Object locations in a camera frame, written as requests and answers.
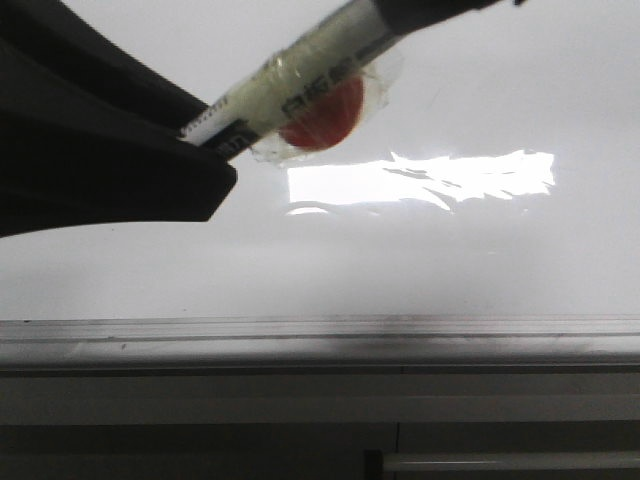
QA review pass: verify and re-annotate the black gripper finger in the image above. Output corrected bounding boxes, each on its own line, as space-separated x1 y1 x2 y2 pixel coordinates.
1 1 237 236
374 0 498 35

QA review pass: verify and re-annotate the black white whiteboard marker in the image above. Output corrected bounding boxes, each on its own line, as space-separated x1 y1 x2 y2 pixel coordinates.
179 1 396 161

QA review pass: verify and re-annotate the white whiteboard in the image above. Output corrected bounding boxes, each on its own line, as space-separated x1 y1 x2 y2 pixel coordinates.
1 1 639 370

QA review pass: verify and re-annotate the red round magnet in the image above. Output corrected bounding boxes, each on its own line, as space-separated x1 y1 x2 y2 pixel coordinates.
278 76 365 151

